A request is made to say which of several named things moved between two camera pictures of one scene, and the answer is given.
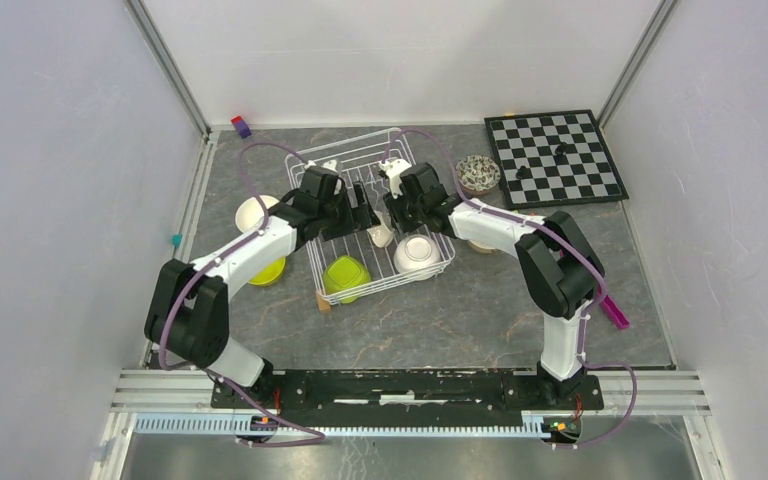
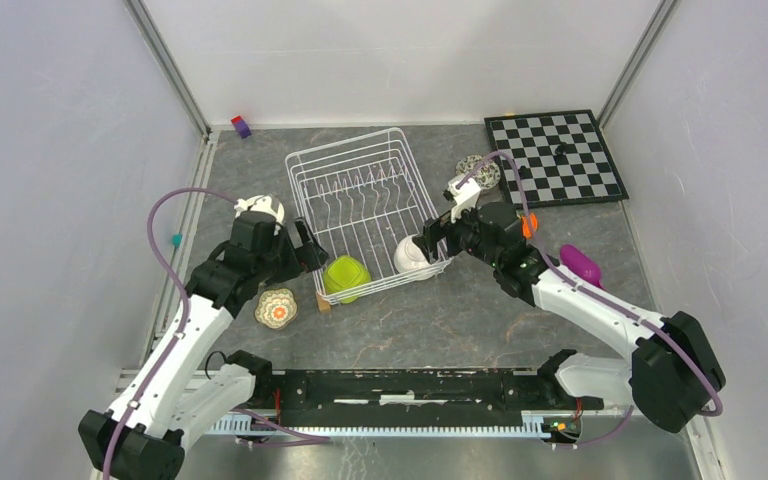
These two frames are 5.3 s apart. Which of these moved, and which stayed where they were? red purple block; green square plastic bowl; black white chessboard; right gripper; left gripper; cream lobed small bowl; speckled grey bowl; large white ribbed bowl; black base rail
Moved: left gripper; cream lobed small bowl; right gripper
Stayed: green square plastic bowl; red purple block; black base rail; large white ribbed bowl; black white chessboard; speckled grey bowl
